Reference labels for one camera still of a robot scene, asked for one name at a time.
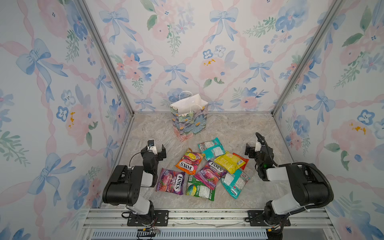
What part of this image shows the teal fox's bag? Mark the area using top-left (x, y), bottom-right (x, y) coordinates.
top-left (198, 138), bottom-right (226, 161)
top-left (221, 169), bottom-right (250, 199)

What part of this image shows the orange Fox's candy bag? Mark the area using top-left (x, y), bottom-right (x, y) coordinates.
top-left (175, 149), bottom-right (205, 176)

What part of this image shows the green Fox's candy bag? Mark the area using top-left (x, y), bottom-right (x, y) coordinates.
top-left (186, 176), bottom-right (215, 201)

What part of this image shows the purple fox's bag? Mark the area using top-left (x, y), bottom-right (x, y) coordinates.
top-left (156, 168), bottom-right (186, 196)
top-left (195, 161), bottom-right (227, 190)

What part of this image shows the floral paper gift bag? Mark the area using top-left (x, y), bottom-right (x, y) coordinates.
top-left (170, 91), bottom-right (209, 142)

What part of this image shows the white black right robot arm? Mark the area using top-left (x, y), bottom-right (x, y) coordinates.
top-left (245, 144), bottom-right (334, 229)

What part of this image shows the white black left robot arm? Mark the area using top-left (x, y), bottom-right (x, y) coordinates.
top-left (102, 140), bottom-right (167, 227)

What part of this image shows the yellow snack bag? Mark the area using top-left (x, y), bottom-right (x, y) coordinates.
top-left (214, 151), bottom-right (245, 175)

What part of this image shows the red orange snack packet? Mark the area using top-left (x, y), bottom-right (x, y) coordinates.
top-left (233, 153), bottom-right (249, 170)

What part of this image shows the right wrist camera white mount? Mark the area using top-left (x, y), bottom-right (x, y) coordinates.
top-left (255, 142), bottom-right (262, 152)

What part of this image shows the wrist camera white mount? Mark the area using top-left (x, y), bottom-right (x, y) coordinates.
top-left (147, 139), bottom-right (158, 155)
top-left (255, 142), bottom-right (262, 152)

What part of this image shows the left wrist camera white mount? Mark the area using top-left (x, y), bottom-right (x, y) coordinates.
top-left (147, 139), bottom-right (158, 155)

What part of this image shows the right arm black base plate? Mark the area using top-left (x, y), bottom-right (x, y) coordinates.
top-left (245, 210), bottom-right (284, 227)

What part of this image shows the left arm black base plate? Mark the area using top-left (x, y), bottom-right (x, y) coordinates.
top-left (127, 210), bottom-right (170, 227)

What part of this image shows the left aluminium corner post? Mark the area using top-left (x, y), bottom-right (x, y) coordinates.
top-left (74, 0), bottom-right (134, 117)

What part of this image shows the aluminium corner post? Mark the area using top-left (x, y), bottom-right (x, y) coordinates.
top-left (74, 0), bottom-right (134, 117)
top-left (271, 0), bottom-right (344, 117)

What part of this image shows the black corrugated cable conduit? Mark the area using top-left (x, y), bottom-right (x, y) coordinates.
top-left (255, 132), bottom-right (335, 210)

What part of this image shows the aluminium front rail frame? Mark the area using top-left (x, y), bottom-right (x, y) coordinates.
top-left (78, 208), bottom-right (341, 240)

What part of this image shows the right aluminium corner post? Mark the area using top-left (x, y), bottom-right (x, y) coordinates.
top-left (271, 0), bottom-right (344, 117)

